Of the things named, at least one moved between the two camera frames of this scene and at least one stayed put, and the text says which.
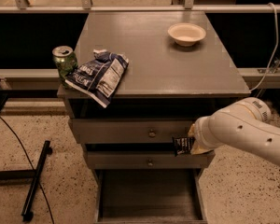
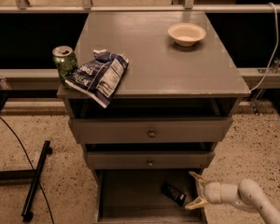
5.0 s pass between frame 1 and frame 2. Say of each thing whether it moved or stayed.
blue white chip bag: stayed
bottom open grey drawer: stayed
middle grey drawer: stayed
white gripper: moved
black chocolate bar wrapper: moved
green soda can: stayed
